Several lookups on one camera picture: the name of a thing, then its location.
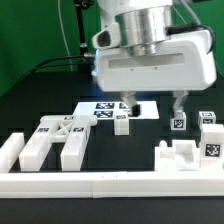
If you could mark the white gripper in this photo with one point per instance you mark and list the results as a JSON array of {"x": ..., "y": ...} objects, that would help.
[{"x": 184, "y": 62}]

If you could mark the white U-shaped obstacle fence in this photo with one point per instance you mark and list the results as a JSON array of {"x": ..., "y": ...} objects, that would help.
[{"x": 100, "y": 184}]

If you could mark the black camera stand pole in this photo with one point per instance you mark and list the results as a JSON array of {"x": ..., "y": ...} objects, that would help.
[{"x": 80, "y": 5}]

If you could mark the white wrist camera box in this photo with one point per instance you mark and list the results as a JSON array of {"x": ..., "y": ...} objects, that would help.
[{"x": 108, "y": 38}]

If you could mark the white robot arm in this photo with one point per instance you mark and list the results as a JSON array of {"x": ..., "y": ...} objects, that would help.
[{"x": 139, "y": 49}]

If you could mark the white tagged cube nut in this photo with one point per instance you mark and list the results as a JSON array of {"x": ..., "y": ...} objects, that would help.
[
  {"x": 206, "y": 117},
  {"x": 178, "y": 123}
]

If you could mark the white marker tag sheet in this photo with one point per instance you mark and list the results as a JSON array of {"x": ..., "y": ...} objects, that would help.
[{"x": 108, "y": 110}]

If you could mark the white chair seat part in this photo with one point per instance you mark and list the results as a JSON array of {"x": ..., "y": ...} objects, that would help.
[{"x": 183, "y": 155}]

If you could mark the white chair backrest frame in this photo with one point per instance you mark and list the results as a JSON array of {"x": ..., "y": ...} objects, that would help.
[{"x": 72, "y": 131}]

